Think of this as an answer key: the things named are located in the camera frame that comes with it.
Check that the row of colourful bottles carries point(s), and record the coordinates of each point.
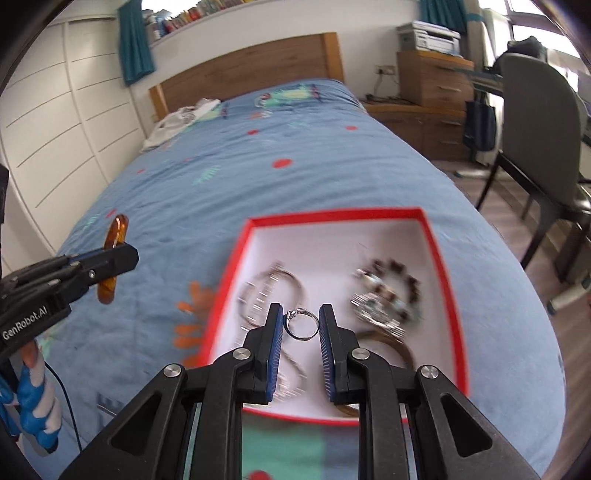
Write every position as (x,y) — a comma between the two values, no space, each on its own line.
(194,16)

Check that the white printer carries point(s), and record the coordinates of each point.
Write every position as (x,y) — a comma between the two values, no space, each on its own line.
(429,39)

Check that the low wooden nightstand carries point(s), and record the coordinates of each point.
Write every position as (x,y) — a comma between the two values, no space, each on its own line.
(415,129)

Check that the window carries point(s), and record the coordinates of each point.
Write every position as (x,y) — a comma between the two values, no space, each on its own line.
(531,18)

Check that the wall power outlet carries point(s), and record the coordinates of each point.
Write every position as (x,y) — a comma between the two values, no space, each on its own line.
(385,69)

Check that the white garment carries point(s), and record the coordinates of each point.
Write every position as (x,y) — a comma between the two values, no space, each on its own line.
(171,124)

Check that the blue printed blanket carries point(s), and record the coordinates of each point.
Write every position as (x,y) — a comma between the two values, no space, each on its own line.
(323,175)

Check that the amber bangle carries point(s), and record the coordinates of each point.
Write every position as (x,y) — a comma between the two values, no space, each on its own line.
(115,230)

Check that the black bag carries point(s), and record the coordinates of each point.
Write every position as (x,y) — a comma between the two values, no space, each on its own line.
(526,50)

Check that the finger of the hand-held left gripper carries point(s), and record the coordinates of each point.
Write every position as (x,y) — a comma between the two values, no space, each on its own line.
(78,256)
(115,263)

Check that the wooden headboard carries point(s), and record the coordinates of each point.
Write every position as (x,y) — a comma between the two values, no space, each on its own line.
(258,69)

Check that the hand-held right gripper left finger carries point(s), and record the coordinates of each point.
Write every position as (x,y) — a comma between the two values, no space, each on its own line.
(277,350)

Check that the white wardrobe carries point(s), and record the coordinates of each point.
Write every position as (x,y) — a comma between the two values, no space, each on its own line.
(69,115)

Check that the silver wristwatch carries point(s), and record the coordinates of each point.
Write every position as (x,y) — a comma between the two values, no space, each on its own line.
(371,308)

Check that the teal curtain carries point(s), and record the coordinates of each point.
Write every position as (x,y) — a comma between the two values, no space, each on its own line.
(441,14)
(136,46)

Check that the wooden drawer chest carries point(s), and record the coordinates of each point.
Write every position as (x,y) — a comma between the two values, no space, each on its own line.
(434,78)

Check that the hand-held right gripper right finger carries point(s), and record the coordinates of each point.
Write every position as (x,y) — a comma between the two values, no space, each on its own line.
(325,355)

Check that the grey chair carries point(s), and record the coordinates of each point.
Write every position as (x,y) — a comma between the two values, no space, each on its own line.
(540,115)

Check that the navy hanging bag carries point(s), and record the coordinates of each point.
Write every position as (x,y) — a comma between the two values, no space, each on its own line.
(480,124)

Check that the red jewelry box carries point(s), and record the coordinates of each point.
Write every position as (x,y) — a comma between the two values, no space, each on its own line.
(332,249)

